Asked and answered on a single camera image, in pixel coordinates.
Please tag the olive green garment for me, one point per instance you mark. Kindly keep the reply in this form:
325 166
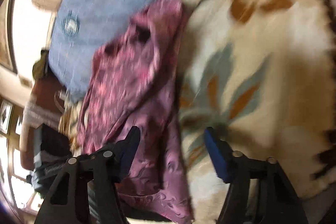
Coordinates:
41 67

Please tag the lilac cloth on headboard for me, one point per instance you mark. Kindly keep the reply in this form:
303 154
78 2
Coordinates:
35 115

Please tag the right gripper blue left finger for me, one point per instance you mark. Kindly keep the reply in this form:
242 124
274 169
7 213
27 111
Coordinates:
125 151

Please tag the purple floral blouse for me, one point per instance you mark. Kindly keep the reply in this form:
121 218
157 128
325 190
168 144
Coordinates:
133 84

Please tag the cream leaf-print blanket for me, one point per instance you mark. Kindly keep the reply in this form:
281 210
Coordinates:
261 73

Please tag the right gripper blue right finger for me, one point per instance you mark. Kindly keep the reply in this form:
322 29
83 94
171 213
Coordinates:
220 153

